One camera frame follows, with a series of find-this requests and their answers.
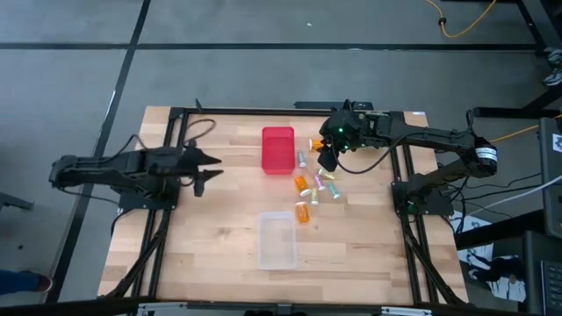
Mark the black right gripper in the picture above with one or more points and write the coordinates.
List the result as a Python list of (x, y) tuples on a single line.
[(344, 125)]

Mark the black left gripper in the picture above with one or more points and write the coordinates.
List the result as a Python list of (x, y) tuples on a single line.
[(186, 164)]

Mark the yellow small vial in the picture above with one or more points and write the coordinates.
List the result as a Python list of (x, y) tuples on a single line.
[(326, 174), (314, 196)]

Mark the pink small vial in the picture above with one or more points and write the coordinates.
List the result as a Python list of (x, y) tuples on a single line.
[(319, 182)]

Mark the teal small vial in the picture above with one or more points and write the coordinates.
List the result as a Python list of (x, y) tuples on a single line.
[(301, 159)]

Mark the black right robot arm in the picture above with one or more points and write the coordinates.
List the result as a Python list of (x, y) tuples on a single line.
[(439, 136)]

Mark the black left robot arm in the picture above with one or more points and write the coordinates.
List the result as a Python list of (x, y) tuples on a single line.
[(101, 169)]

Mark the red plastic bin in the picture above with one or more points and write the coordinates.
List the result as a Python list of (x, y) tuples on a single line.
[(278, 151)]

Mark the clear plastic bin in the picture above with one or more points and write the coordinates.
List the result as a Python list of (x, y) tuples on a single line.
[(276, 241)]

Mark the black desk edge bar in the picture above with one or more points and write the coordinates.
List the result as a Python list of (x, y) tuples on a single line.
[(496, 230)]

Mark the grey metal leg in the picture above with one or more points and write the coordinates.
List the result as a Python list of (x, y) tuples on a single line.
[(13, 202)]

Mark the black and white printed paper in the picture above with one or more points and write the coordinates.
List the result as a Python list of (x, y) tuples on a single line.
[(505, 285)]

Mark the black computer case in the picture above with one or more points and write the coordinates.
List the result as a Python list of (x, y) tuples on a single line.
[(551, 184)]

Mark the black box with keypad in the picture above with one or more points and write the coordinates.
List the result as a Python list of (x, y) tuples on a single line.
[(535, 272)]

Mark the person's shoe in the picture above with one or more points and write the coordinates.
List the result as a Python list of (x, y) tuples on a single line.
[(554, 56), (552, 78)]

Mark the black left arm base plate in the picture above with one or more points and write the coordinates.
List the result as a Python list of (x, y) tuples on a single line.
[(145, 203)]

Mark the black aluminium table frame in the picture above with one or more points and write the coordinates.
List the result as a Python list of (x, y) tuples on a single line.
[(263, 111)]

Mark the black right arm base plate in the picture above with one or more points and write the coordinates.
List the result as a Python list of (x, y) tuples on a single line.
[(428, 207)]

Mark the black overhead frame beam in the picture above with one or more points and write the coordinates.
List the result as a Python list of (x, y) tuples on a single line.
[(219, 308)]

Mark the black desk frame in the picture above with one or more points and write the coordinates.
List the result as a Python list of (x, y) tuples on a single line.
[(509, 112)]

